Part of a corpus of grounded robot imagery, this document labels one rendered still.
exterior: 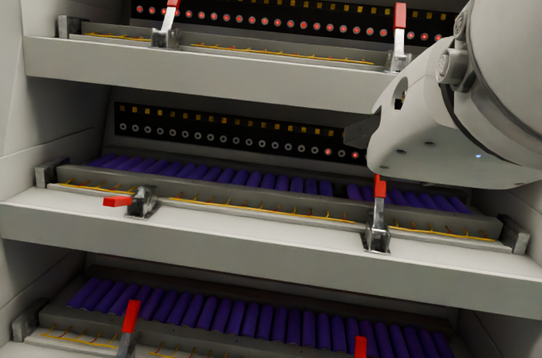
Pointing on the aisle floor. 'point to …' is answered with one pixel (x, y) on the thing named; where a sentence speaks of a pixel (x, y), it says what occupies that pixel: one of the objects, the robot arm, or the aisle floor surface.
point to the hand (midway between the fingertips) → (411, 161)
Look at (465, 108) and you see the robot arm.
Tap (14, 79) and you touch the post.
